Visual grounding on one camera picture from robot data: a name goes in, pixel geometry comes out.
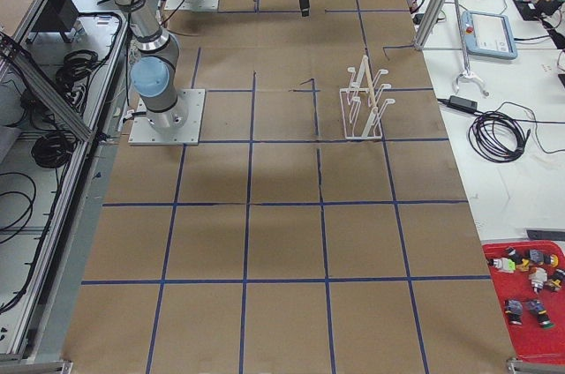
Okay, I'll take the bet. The black power adapter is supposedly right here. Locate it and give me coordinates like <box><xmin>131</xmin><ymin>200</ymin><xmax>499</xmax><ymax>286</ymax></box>
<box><xmin>448</xmin><ymin>95</ymin><xmax>478</xmax><ymax>114</ymax></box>

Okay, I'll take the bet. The white wire cup rack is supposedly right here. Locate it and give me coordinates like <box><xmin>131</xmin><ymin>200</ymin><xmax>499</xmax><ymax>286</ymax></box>
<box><xmin>339</xmin><ymin>55</ymin><xmax>396</xmax><ymax>141</ymax></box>

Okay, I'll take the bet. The metal reacher grabber tool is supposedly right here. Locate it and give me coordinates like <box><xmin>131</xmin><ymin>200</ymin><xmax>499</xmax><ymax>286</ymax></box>
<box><xmin>454</xmin><ymin>0</ymin><xmax>489</xmax><ymax>97</ymax></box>

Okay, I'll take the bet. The coiled black cable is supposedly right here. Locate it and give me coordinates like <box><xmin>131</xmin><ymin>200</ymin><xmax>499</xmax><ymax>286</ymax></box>
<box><xmin>469</xmin><ymin>110</ymin><xmax>531</xmax><ymax>164</ymax></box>

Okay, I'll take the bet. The blue teach pendant tablet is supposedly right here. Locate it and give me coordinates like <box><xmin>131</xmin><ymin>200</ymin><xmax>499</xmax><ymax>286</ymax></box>
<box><xmin>463</xmin><ymin>11</ymin><xmax>517</xmax><ymax>60</ymax></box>

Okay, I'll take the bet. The red parts tray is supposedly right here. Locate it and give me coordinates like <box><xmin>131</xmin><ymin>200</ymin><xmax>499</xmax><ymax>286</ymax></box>
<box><xmin>483</xmin><ymin>240</ymin><xmax>564</xmax><ymax>364</ymax></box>

